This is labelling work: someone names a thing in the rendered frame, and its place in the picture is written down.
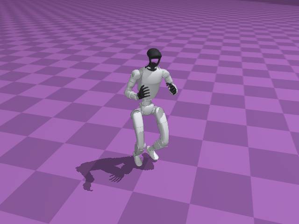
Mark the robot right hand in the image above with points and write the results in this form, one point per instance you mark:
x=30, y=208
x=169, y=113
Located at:
x=141, y=92

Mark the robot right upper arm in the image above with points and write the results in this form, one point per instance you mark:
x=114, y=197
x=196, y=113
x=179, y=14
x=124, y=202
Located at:
x=135, y=75

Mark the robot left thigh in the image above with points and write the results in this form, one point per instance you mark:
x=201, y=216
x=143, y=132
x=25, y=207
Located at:
x=162, y=125

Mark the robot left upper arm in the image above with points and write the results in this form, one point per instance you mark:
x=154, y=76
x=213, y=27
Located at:
x=167, y=77

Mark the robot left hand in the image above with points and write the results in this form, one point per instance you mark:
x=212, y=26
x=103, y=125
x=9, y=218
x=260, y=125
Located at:
x=172, y=88

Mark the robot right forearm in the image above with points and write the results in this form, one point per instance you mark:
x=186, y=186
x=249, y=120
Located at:
x=131, y=95

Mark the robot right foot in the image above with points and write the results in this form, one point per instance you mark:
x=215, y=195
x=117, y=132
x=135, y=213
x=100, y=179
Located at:
x=137, y=159

